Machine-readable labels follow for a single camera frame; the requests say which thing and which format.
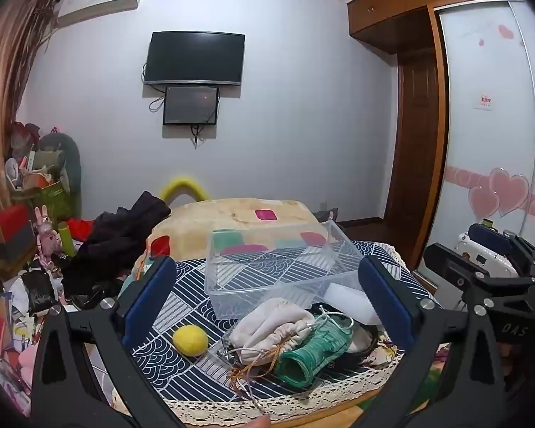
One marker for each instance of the pile of papers and clutter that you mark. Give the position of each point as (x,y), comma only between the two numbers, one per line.
(4,343)

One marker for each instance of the yellow soft ball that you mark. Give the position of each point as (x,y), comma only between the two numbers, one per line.
(190,340)

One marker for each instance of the brown striped curtain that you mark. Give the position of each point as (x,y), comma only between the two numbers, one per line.
(4,98)

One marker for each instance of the white plastic device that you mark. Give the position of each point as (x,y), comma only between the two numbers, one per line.
(483,254)

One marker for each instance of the black bag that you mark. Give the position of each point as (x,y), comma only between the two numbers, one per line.
(38,292)

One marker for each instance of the black clothes heap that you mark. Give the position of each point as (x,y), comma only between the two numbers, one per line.
(116,240)

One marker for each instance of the green bottle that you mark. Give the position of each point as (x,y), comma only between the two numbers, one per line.
(66,238)

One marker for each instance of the white air conditioner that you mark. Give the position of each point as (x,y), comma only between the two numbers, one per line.
(99,2)

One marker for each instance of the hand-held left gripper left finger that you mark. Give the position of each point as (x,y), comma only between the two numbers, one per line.
(150,296)

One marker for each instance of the white foam sponge block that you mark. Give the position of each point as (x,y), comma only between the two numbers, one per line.
(345,298)

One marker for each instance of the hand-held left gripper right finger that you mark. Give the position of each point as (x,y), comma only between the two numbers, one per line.
(385,303)

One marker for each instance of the wooden overhead cabinet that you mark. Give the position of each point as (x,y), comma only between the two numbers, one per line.
(410,4)

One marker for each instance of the red box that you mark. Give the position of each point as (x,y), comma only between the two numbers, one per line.
(11,220)

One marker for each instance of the dark green plush cushion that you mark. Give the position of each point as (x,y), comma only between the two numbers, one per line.
(69,160)

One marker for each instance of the white paper label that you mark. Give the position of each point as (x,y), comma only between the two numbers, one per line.
(483,101)

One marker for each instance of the beige patchwork blanket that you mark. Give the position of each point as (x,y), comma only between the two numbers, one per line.
(214,219)

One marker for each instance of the yellow foam arch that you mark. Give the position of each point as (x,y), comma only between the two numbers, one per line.
(178,185)

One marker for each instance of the small black monitor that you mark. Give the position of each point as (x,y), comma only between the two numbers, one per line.
(191,105)

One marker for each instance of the navy patterned lace tablecloth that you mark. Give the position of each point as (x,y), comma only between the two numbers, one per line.
(196,305)

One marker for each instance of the red cloth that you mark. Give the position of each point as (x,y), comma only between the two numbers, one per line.
(81,228)

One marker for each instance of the black wall television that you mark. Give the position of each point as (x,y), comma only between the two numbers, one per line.
(194,57)

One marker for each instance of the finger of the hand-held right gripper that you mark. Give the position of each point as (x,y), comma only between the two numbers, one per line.
(448,264)
(490,233)

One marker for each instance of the white heart-print wardrobe door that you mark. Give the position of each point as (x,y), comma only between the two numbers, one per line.
(486,156)

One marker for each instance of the green cardboard box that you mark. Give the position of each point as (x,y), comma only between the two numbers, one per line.
(55,198)

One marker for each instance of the clear plastic storage box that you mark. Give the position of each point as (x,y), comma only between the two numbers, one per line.
(272,296)

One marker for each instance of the brown wooden door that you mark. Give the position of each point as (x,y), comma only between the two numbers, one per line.
(417,142)

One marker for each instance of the pink bunny toy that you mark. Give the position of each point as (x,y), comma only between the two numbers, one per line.
(47,234)

